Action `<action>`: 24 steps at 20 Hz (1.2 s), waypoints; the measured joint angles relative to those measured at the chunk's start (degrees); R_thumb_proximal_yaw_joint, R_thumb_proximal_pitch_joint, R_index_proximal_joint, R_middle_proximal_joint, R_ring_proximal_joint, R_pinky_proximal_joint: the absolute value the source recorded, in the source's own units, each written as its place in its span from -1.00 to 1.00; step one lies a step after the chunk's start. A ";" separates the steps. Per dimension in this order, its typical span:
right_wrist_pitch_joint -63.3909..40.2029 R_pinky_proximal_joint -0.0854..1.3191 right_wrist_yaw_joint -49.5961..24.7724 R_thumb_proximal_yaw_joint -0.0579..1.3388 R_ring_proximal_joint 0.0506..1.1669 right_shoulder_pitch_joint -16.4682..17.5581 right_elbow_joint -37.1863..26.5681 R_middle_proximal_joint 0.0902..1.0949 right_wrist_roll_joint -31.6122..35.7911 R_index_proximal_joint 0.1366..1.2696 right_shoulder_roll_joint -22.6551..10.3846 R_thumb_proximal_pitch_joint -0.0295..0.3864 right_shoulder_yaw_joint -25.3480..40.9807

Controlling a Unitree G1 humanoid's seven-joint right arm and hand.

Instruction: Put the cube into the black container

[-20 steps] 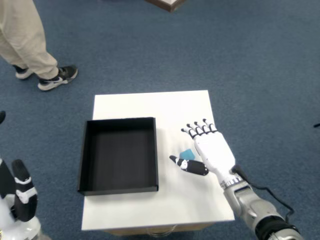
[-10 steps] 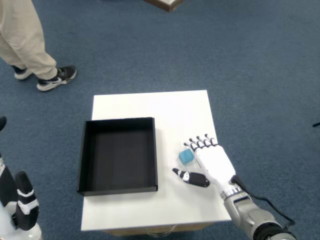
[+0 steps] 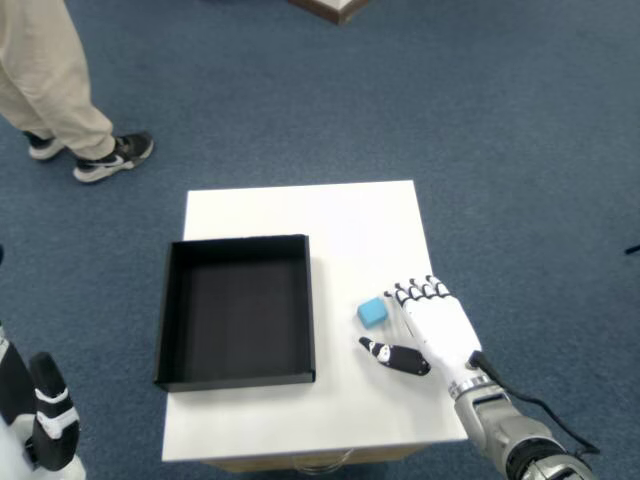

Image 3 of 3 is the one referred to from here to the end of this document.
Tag white furniture with wooden edge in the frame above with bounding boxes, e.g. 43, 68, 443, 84
287, 0, 371, 26

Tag white wooden table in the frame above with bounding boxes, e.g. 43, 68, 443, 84
159, 179, 469, 472

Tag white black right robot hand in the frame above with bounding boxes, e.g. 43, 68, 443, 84
358, 274, 494, 399

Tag black white sneaker with swoosh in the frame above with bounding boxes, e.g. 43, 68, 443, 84
73, 130, 155, 184

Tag blue cube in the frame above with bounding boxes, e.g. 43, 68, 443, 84
356, 296, 389, 330

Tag black open box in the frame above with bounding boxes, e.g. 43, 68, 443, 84
152, 233, 317, 393

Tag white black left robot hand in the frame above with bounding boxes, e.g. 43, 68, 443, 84
0, 322, 87, 480

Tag person in beige trousers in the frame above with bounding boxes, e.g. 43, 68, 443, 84
0, 0, 116, 160

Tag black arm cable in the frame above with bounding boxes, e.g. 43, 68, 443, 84
467, 351, 601, 455

